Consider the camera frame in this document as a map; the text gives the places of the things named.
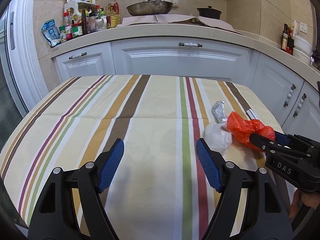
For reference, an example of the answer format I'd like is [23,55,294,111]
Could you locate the steel wok pan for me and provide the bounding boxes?
[126,0,173,16]

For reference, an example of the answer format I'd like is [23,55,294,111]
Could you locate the orange plastic bag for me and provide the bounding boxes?
[226,112,276,151]

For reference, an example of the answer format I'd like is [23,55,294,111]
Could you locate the black pot with lid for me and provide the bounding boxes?
[197,6,222,20]

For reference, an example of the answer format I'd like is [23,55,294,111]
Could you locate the person's right hand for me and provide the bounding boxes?
[288,189,320,219]

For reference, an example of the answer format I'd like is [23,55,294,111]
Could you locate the white spice rack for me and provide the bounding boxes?
[63,0,98,29]

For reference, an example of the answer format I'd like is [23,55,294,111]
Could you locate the white stacked bowls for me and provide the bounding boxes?
[293,35,312,65]

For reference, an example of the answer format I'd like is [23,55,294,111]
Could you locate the red packet by bottle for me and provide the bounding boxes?
[286,27,295,55]

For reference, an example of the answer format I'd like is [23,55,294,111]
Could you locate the white plastic bag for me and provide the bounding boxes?
[204,122,232,155]

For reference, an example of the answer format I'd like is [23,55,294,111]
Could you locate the dark sauce bottle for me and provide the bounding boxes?
[281,23,288,51]

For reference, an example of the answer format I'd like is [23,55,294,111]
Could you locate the yellow cooking oil bottle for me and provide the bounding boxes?
[106,0,121,29]

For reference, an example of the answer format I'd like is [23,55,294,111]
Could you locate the striped tablecloth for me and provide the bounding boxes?
[1,75,281,239]

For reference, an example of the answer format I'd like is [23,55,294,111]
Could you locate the blue white snack bag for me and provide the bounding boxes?
[41,19,61,48]

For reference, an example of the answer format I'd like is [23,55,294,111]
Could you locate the white wall socket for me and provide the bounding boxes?
[300,22,308,34]

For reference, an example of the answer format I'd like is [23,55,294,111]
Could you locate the silver foil wrapper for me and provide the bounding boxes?
[211,101,228,124]

